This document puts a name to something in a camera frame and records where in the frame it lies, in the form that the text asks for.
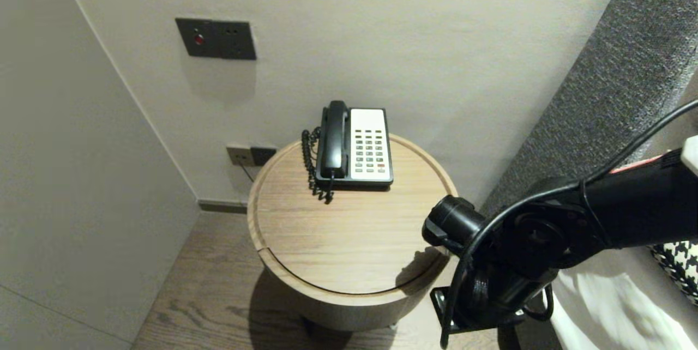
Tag white bed sheet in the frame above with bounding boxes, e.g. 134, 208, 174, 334
551, 246, 698, 350

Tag beige wall socket plate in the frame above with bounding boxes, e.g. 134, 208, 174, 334
226, 145, 255, 167

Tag dark grey wall socket plate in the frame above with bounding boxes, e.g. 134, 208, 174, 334
251, 146, 277, 166

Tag dark wall switch panel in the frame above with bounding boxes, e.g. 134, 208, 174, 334
175, 17, 257, 61

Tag grey upholstered bed headboard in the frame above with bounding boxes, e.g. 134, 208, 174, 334
480, 0, 698, 350

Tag black and white desk telephone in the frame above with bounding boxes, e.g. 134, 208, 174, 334
315, 107, 394, 191

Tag round wooden bedside table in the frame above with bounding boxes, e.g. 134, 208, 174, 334
247, 133, 459, 331

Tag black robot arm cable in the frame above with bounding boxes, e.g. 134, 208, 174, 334
439, 99, 698, 349

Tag black telephone handset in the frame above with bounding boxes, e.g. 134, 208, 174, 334
320, 100, 350, 179

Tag black coiled telephone cord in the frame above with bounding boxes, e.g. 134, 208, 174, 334
302, 128, 334, 205

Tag black white houndstooth pillow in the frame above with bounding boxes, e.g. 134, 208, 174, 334
650, 240, 698, 307

